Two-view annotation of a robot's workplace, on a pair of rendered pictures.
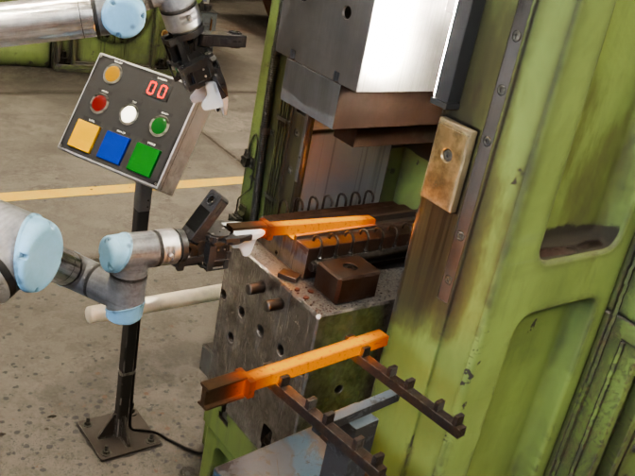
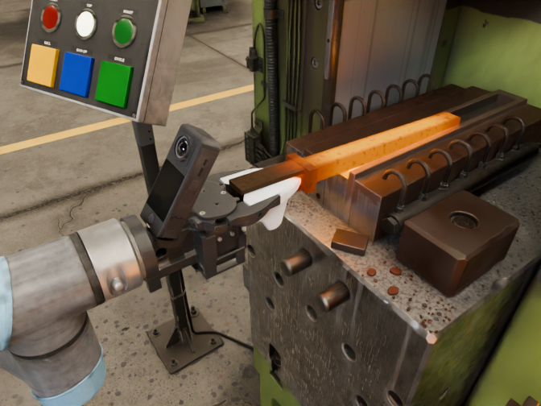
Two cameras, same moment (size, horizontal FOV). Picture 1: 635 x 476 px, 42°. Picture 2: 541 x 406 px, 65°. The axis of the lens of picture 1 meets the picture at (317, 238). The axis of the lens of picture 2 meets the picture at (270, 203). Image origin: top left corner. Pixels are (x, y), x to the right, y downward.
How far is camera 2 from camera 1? 1.30 m
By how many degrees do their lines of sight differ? 13
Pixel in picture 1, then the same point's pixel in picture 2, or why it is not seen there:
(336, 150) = (378, 22)
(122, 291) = (34, 372)
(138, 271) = (50, 336)
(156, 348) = not seen: hidden behind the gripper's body
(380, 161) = (431, 31)
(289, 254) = (342, 201)
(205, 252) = (196, 247)
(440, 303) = not seen: outside the picture
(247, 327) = (290, 301)
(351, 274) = (477, 240)
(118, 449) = (184, 357)
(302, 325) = (394, 339)
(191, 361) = not seen: hidden behind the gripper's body
